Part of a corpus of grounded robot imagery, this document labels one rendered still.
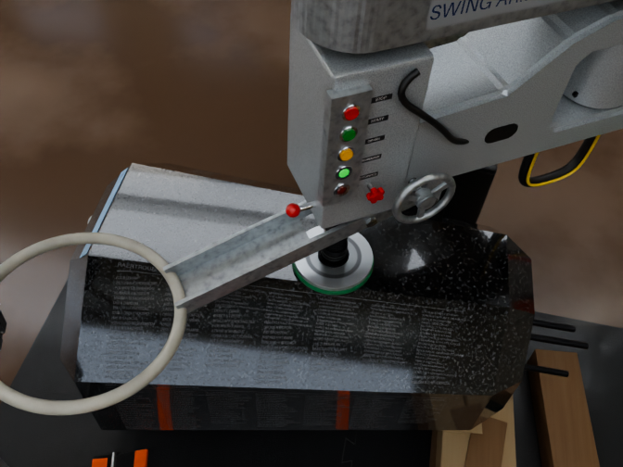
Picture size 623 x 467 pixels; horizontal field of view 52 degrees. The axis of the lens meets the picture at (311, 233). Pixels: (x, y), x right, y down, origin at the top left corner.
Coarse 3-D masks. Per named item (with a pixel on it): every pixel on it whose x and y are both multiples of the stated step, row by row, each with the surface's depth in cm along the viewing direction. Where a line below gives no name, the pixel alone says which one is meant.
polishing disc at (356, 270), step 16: (352, 240) 174; (352, 256) 171; (368, 256) 171; (304, 272) 167; (320, 272) 167; (336, 272) 167; (352, 272) 168; (368, 272) 168; (320, 288) 166; (336, 288) 164
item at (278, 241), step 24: (384, 216) 155; (240, 240) 159; (264, 240) 160; (288, 240) 158; (312, 240) 152; (336, 240) 155; (192, 264) 159; (216, 264) 159; (240, 264) 158; (264, 264) 151; (288, 264) 155; (192, 288) 157; (216, 288) 151
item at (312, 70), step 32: (320, 64) 112; (352, 64) 110; (384, 64) 111; (416, 64) 113; (288, 96) 135; (320, 96) 117; (416, 96) 119; (288, 128) 142; (320, 128) 122; (384, 128) 123; (416, 128) 127; (288, 160) 149; (320, 160) 127; (384, 160) 130; (320, 224) 140
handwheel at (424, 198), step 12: (420, 180) 132; (432, 180) 132; (444, 180) 134; (408, 192) 133; (420, 192) 137; (432, 192) 137; (396, 204) 135; (420, 204) 136; (432, 204) 138; (444, 204) 142; (396, 216) 138; (408, 216) 141; (420, 216) 142; (432, 216) 143
